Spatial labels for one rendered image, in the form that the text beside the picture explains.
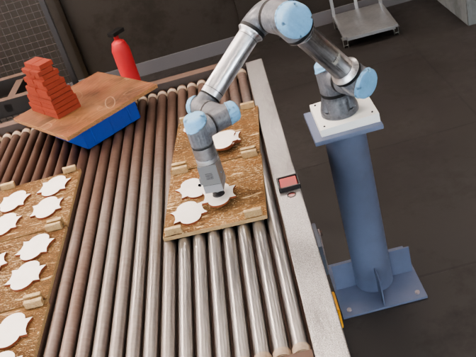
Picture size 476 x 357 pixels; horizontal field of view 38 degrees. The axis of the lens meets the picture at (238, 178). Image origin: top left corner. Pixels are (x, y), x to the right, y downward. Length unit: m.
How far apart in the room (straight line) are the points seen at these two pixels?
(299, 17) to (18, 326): 1.30
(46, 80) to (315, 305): 1.74
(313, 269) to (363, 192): 0.96
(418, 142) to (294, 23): 2.11
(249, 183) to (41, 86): 1.19
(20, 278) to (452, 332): 1.72
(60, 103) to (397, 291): 1.72
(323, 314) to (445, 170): 2.25
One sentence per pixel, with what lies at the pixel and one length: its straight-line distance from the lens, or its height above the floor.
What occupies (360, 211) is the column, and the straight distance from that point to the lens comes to 2.95.
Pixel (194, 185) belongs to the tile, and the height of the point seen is 0.94.
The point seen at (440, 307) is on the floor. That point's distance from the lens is 3.15.
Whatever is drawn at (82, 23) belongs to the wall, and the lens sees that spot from 6.31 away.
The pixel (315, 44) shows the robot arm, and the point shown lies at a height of 1.30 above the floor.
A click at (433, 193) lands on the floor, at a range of 3.82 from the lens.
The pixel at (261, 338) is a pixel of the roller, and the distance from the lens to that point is 1.83.
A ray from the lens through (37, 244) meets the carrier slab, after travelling 2.52.
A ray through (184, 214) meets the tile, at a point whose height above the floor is 0.94.
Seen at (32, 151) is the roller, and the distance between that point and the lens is 3.31.
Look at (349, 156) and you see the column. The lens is 2.81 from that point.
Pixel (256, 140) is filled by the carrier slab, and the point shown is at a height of 0.94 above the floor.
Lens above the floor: 2.17
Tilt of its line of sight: 30 degrees down
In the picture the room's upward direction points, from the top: 17 degrees counter-clockwise
